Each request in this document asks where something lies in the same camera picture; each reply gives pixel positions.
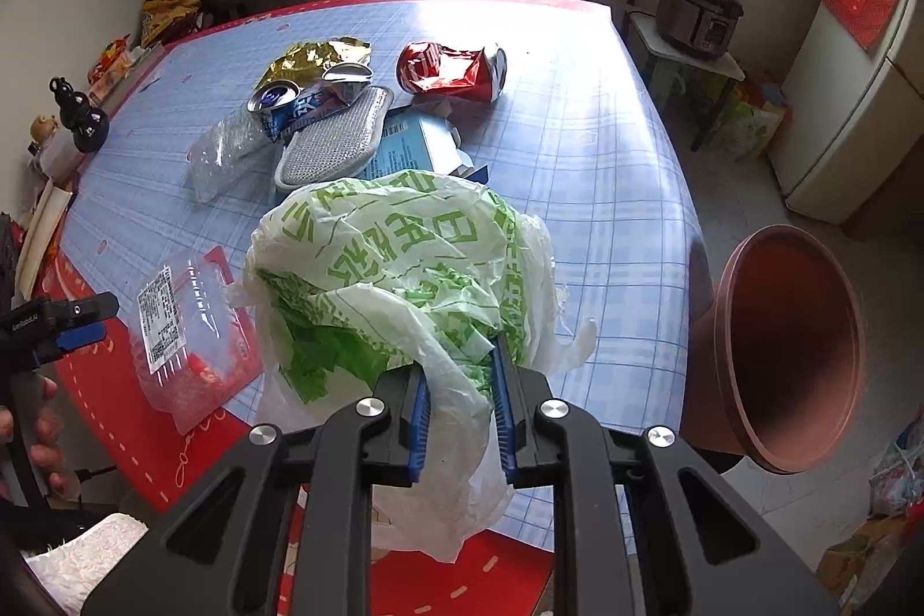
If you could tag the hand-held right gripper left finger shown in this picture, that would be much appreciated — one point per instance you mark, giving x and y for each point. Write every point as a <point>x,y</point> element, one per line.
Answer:
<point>419,428</point>

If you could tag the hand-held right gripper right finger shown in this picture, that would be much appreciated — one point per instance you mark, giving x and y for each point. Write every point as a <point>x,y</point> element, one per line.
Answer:
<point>505,428</point>

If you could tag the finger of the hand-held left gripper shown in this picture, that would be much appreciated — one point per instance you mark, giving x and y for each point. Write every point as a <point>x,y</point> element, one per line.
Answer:
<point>86,307</point>
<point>81,336</point>

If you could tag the white green printed plastic bag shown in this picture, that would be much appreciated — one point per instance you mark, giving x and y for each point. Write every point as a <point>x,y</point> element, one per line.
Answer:
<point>404,241</point>

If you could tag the light blue carton box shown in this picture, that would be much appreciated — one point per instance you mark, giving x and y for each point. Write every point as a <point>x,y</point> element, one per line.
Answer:
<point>411,147</point>

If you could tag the reddish brown trash bin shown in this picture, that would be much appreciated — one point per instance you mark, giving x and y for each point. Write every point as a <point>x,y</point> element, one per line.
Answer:
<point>787,334</point>

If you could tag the gold snack wrapper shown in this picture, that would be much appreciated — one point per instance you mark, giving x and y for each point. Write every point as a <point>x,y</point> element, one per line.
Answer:
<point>310,60</point>

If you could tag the person's left hand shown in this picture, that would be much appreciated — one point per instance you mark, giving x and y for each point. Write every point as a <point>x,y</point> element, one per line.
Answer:
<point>49,435</point>

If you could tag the clear plastic tray with label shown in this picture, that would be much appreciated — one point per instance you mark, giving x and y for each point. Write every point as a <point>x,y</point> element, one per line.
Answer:
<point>188,327</point>

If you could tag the black gourd figurine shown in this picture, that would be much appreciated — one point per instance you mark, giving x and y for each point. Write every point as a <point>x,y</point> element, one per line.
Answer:
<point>79,118</point>

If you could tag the crushed clear plastic bottle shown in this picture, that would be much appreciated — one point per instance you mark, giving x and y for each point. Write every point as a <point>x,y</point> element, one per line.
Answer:
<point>224,154</point>

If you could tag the white fluffy cloth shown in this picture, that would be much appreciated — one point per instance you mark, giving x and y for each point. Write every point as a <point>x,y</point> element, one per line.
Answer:
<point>86,558</point>

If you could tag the blue plaid tablecloth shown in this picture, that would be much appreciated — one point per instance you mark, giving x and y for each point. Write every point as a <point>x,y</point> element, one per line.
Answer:
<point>577,154</point>

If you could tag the crushed blue white can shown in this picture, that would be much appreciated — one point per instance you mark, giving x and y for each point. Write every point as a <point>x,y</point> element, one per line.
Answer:
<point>303,111</point>

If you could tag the grey shoe insole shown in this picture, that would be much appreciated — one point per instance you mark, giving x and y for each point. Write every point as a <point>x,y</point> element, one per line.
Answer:
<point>332,147</point>

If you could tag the pile of yellow snack bags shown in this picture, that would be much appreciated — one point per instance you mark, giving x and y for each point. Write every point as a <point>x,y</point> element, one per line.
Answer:
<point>170,13</point>

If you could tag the crushed red can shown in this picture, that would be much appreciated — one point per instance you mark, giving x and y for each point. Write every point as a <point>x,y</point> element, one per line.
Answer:
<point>447,71</point>

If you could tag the cardboard box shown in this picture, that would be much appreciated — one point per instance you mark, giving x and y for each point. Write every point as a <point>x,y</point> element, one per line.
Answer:
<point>859,558</point>

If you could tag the colourful printed bag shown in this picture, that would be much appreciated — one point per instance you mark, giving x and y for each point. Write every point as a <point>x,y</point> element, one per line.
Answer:
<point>751,122</point>

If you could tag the small white-topped side table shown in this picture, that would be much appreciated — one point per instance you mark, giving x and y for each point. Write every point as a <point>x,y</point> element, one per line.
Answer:
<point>650,39</point>

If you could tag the white refrigerator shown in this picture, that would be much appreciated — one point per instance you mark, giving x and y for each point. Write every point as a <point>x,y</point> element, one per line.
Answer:
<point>830,118</point>

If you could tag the dark pressure cooker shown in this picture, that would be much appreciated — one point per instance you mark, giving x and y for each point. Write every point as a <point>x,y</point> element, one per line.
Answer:
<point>693,17</point>

